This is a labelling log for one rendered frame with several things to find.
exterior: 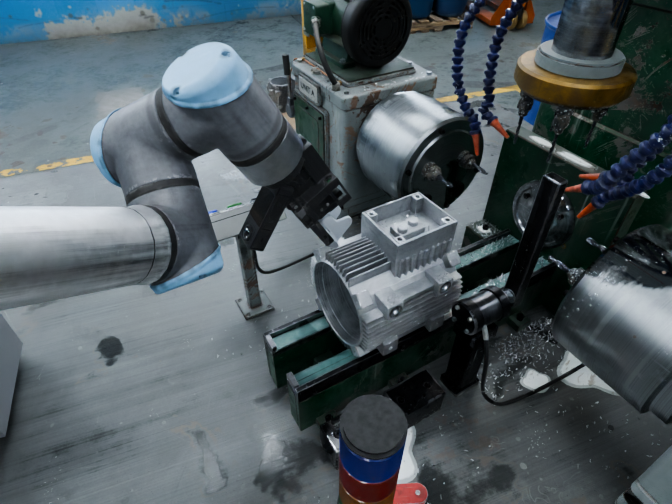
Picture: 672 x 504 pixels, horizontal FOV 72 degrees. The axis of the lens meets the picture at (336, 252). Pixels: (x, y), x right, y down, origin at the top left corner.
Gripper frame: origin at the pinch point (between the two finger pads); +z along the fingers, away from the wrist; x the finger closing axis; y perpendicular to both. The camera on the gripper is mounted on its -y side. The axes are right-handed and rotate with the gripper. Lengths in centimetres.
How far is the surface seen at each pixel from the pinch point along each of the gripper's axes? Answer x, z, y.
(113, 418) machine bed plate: 7, 4, -52
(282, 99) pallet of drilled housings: 243, 121, 41
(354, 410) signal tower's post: -34.1, -19.3, -7.9
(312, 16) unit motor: 57, -3, 33
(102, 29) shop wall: 562, 100, -35
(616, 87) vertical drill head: -14.6, -0.6, 47.0
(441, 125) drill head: 15.3, 12.1, 34.1
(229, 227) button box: 17.2, -3.3, -12.1
